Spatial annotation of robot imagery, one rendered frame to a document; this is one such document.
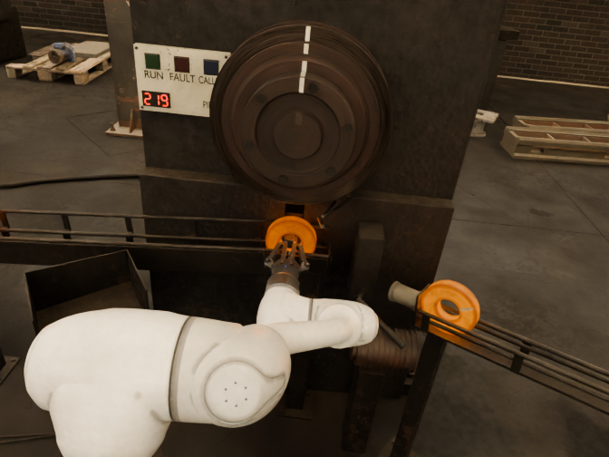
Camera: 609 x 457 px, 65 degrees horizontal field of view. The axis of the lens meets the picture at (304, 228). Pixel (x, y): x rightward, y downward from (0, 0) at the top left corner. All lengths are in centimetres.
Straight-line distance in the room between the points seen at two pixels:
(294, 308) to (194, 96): 66
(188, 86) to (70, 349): 93
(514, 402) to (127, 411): 179
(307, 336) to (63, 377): 44
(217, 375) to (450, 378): 170
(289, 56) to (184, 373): 80
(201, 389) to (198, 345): 6
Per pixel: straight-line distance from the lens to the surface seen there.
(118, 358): 61
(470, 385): 218
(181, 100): 143
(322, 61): 117
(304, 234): 141
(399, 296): 139
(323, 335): 96
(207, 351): 59
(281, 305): 115
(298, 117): 114
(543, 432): 217
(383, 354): 147
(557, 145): 477
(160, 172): 153
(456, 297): 132
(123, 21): 407
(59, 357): 64
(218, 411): 56
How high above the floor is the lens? 153
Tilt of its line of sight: 32 degrees down
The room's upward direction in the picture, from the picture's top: 6 degrees clockwise
